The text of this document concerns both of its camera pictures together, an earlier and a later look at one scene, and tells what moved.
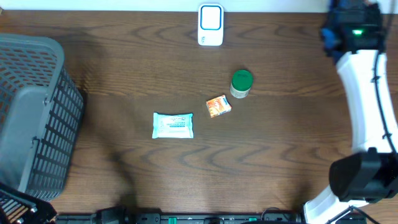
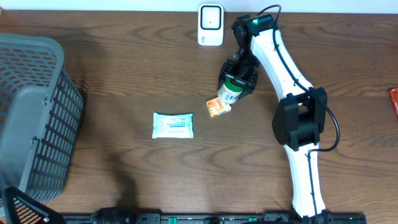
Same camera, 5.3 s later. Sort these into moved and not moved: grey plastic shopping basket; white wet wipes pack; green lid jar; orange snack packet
Moved: green lid jar
Not moved: white wet wipes pack; grey plastic shopping basket; orange snack packet
